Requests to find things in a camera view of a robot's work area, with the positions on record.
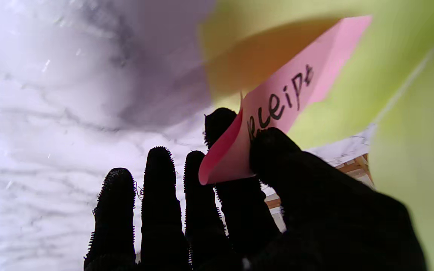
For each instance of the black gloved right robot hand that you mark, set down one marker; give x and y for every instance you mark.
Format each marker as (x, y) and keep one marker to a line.
(315, 226)

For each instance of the pink paper receipt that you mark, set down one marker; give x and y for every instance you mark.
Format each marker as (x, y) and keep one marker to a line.
(277, 109)

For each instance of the yellow-green translucent file folder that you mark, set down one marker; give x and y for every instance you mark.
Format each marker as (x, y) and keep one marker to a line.
(390, 94)

